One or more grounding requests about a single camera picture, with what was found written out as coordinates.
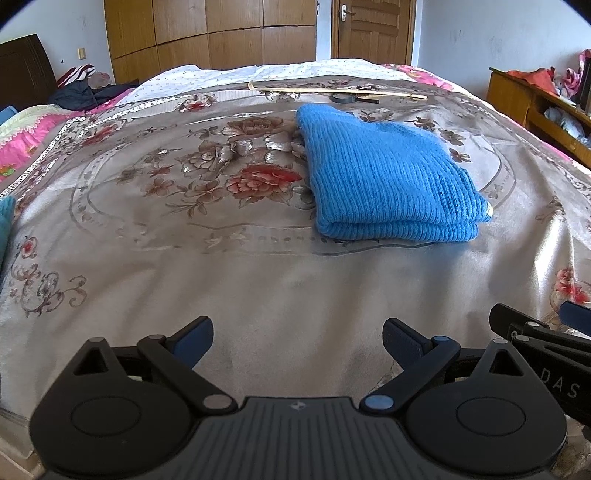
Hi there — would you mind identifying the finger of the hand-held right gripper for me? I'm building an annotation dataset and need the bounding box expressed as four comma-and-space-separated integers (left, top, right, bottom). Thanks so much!
489, 303, 591, 357
560, 300, 591, 330

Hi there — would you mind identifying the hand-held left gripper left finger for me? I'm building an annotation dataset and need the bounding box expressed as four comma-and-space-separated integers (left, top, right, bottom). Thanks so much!
71, 316, 238, 415

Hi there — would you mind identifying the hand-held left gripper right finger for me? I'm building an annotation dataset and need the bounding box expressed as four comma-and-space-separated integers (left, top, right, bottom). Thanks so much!
360, 318, 529, 415

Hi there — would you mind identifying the blue ribbed knit sweater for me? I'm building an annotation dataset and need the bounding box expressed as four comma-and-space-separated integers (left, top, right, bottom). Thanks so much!
295, 104, 494, 244

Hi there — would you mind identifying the beige floral bedspread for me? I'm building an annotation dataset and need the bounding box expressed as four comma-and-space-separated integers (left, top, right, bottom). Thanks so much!
0, 65, 591, 444

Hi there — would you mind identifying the pale cloth bundle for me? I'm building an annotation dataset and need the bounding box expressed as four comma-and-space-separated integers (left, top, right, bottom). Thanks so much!
544, 105, 591, 139

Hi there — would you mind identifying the wooden side cabinet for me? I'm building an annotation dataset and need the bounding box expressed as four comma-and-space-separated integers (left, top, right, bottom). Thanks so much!
487, 67, 591, 167

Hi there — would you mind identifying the teal fuzzy sweater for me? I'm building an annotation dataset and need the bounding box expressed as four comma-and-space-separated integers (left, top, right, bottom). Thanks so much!
0, 196, 17, 282

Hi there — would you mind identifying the pink cloth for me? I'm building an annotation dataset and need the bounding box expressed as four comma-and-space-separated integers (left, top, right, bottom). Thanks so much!
556, 51, 591, 100

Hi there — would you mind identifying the pink floral sheet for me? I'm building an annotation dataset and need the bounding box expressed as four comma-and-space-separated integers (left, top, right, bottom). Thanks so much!
383, 64, 467, 93

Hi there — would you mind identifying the pink strawberry print quilt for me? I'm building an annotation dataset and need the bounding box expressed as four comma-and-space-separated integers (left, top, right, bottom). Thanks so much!
0, 88, 139, 185

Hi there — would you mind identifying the white dotted bed sheet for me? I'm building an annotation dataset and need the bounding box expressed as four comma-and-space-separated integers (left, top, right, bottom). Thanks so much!
134, 59, 416, 100

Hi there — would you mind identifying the navy clothing pile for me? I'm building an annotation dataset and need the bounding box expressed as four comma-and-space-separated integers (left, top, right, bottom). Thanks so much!
46, 78, 139, 112

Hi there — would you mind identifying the long wooden stick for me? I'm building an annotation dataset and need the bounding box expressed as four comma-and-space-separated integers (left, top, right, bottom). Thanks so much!
248, 80, 428, 100

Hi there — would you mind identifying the red white striped cloth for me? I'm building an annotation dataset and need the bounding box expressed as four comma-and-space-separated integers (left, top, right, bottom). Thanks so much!
56, 64, 98, 88

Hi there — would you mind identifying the wooden wardrobe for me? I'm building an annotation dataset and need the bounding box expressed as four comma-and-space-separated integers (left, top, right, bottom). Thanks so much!
104, 0, 317, 86

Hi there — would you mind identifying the wooden door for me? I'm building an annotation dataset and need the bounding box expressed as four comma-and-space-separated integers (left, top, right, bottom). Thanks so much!
331, 0, 419, 65

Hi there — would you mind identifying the dark wooden headboard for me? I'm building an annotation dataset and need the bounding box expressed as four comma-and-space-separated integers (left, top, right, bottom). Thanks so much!
0, 33, 58, 112

